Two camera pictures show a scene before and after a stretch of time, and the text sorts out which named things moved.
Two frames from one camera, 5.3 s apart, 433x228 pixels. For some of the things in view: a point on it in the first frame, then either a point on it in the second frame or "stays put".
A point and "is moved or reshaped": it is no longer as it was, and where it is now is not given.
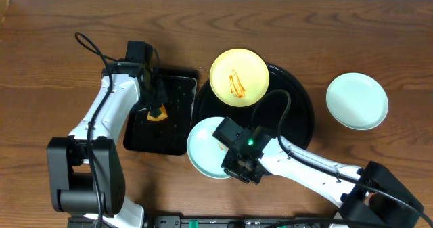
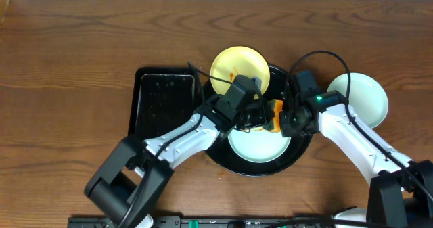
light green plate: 204,151 is moved or reshaped
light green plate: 357,100 stays put
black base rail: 224,222 stays put
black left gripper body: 155,97 → 249,114
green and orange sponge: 162,116 → 272,123
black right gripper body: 234,166 → 293,125
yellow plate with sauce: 239,78 stays put
